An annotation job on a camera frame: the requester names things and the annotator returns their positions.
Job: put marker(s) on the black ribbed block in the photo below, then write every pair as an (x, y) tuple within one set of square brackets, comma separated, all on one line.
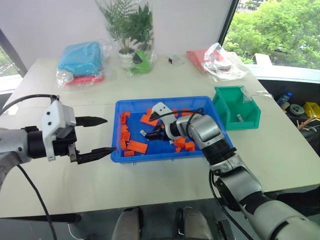
[(225, 230)]

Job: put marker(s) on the clear label holder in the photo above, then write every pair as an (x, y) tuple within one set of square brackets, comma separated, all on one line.
[(247, 96)]

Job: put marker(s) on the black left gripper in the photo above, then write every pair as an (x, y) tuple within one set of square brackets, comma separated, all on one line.
[(62, 146)]

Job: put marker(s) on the grey green bowl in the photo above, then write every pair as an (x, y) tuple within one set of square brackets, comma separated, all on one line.
[(296, 109)]

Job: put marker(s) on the green plastic bin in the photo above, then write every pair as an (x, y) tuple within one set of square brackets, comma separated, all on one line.
[(243, 125)]

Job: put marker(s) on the large orange building block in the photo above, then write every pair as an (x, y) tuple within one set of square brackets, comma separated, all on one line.
[(147, 119), (137, 146)]

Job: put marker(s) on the green plastic toy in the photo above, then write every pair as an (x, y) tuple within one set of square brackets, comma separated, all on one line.
[(142, 63)]

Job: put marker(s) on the yellow plastic bin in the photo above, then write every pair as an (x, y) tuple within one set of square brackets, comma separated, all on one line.
[(311, 108)]

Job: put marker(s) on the blue cloth pack in bag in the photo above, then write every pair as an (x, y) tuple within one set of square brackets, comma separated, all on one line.
[(81, 58)]

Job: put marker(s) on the red cloth pack in bag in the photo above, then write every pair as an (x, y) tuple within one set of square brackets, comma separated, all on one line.
[(85, 80)]

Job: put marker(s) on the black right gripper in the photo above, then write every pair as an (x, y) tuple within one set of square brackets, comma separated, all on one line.
[(162, 132)]

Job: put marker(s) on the small orange building block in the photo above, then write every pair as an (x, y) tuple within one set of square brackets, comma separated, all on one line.
[(178, 149), (149, 111), (179, 142), (129, 153), (190, 146), (183, 111), (124, 128), (125, 136), (123, 145), (125, 117)]

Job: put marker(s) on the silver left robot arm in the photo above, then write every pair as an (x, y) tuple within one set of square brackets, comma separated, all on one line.
[(15, 142)]

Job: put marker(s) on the potted plant in plastic wrap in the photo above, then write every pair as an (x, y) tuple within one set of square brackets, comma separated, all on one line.
[(127, 27)]

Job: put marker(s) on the small black clip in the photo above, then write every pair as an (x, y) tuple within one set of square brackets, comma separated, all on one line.
[(170, 60)]

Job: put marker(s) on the crumpled clear plastic bag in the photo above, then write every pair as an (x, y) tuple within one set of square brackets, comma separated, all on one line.
[(225, 71)]

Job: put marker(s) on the plastic water bottle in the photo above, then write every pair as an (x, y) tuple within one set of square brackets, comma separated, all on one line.
[(283, 98)]

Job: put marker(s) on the wooden sticks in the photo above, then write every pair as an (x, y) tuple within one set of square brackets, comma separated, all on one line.
[(306, 123)]

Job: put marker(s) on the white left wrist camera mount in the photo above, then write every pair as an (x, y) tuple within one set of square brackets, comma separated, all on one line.
[(56, 113)]

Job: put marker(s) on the blue plastic bin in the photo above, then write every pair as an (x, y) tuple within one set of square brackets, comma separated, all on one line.
[(140, 160)]

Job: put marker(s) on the white box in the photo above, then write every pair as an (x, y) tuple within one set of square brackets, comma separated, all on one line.
[(263, 59)]

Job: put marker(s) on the grey rounded robot leg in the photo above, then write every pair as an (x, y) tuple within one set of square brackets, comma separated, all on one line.
[(127, 223), (195, 223)]

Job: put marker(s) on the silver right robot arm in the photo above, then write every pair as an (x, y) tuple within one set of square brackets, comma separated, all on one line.
[(207, 131)]

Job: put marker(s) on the red flat pack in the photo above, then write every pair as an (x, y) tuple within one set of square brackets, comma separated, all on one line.
[(196, 57)]

